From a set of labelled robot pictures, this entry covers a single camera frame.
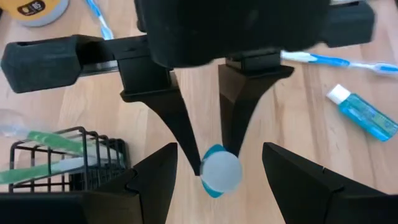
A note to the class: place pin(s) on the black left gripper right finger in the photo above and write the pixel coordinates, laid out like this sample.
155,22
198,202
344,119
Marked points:
311,196

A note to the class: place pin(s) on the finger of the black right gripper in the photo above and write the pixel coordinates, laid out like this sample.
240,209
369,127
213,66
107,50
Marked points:
242,99
164,105

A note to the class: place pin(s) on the teal mouthwash bottle white cap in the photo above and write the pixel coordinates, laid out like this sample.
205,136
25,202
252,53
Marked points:
221,171
367,116

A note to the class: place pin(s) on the yellow wipes canister white lid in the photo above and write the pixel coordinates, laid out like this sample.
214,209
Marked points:
34,15

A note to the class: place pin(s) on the blue white toothbrush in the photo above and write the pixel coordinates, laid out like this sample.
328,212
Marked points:
102,25
329,60

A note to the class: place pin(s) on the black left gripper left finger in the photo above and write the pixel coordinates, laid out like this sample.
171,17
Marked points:
149,193

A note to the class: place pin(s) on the green white toothbrush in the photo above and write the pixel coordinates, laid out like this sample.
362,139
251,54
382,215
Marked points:
34,172
56,141

